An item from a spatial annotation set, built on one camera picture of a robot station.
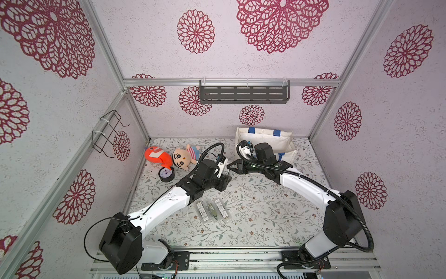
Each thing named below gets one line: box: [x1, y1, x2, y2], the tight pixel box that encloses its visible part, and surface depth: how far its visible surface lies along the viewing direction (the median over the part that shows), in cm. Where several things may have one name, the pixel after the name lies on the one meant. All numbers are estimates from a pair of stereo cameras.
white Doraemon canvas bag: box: [234, 126, 298, 162], surface depth 99 cm
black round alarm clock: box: [157, 166, 175, 183], surface depth 102 cm
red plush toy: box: [144, 146, 174, 171], surface depth 104 cm
